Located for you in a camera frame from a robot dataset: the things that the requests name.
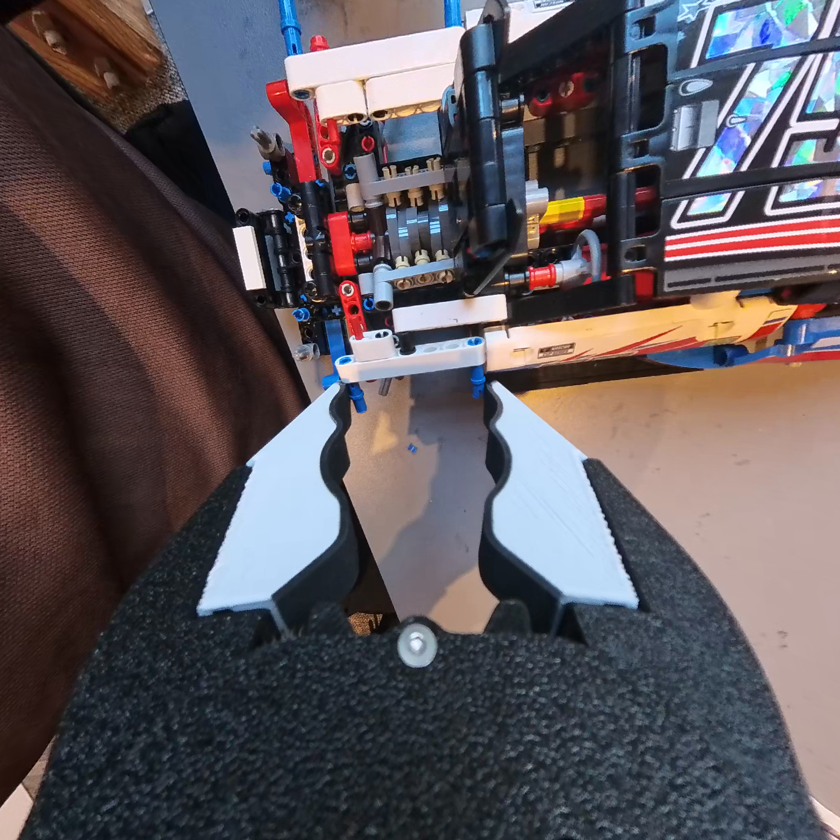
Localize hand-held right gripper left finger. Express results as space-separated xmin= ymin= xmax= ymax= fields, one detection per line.
xmin=197 ymin=382 xmax=360 ymax=634

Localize white beam assembly with pins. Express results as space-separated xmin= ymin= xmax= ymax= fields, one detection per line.
xmin=322 ymin=330 xmax=490 ymax=414

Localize grey desk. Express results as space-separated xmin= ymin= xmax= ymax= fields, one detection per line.
xmin=151 ymin=0 xmax=840 ymax=815

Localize wooden board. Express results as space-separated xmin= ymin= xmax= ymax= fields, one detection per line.
xmin=7 ymin=0 xmax=165 ymax=126

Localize toy brick race car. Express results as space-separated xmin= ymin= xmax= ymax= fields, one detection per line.
xmin=233 ymin=0 xmax=840 ymax=388

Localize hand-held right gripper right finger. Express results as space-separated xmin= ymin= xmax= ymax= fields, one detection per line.
xmin=478 ymin=382 xmax=639 ymax=631

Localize black trousers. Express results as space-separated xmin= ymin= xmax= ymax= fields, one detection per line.
xmin=121 ymin=98 xmax=240 ymax=217

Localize person's brown shirt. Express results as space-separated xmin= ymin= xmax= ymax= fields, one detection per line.
xmin=0 ymin=26 xmax=311 ymax=788

